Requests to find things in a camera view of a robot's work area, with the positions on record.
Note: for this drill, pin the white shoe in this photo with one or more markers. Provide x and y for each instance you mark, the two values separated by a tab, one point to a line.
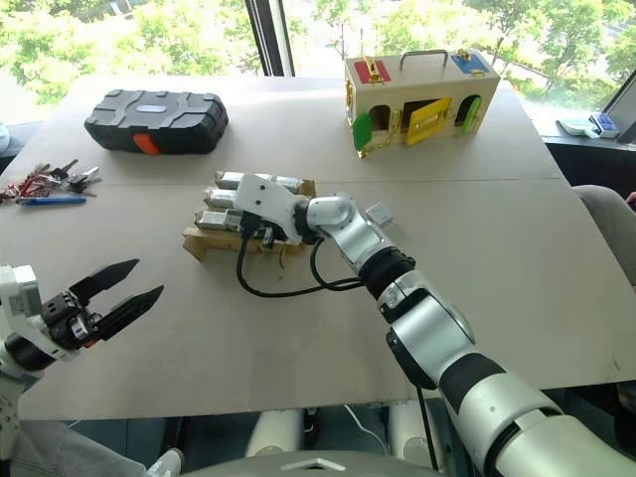
166	464

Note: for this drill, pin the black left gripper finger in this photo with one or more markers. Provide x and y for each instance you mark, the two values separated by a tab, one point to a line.
107	277
129	309

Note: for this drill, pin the grey laptop screen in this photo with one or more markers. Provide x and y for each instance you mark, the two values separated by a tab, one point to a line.
621	107

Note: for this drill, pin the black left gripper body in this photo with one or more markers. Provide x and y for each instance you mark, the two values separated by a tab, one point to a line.
67	320

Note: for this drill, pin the white cylinder leg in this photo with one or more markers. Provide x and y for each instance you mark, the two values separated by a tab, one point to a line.
275	432
410	432

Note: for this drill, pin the dark window frame post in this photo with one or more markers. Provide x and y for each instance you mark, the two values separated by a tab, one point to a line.
270	35

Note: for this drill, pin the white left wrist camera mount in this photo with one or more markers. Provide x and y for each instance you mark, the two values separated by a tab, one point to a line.
20	293

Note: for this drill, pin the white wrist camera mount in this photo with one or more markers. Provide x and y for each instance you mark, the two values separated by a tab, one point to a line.
263	196
20	293

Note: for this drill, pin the black tool case orange latch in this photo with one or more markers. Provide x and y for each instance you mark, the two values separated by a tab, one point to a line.
156	119

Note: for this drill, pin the wooden lock box coloured doors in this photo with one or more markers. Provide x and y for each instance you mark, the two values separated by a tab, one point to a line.
397	99

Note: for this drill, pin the grey sleeved person arm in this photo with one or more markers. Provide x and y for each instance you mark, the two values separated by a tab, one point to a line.
606	233

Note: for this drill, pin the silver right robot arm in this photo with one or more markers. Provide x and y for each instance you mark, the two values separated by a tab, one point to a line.
427	318

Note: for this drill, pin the blue pen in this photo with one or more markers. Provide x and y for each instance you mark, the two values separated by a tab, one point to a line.
49	200

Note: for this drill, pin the blue white small box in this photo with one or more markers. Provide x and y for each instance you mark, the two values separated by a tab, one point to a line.
603	124

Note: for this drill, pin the bunch of keys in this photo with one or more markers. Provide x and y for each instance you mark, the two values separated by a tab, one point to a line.
69	178

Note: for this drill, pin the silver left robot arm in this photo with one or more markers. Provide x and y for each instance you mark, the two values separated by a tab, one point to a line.
10	402

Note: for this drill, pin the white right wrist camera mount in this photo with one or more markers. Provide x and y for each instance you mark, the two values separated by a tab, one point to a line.
263	196

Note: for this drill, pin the silver compact camera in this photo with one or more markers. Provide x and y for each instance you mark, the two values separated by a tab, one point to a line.
229	180
216	220
221	198
380	214

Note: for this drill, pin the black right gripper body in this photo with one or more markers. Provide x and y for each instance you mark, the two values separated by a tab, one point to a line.
258	229

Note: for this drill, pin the grey trouser leg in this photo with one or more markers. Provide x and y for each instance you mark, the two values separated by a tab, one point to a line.
64	449

